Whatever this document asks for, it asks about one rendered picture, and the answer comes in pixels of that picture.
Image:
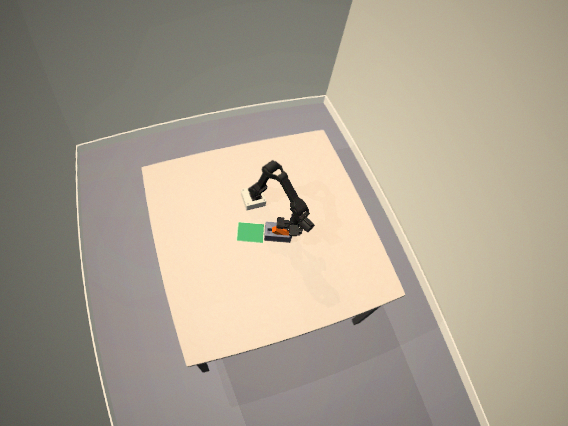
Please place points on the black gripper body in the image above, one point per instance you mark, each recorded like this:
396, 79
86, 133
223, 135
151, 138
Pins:
281, 223

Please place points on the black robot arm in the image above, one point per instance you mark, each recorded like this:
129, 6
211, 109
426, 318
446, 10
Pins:
297, 205

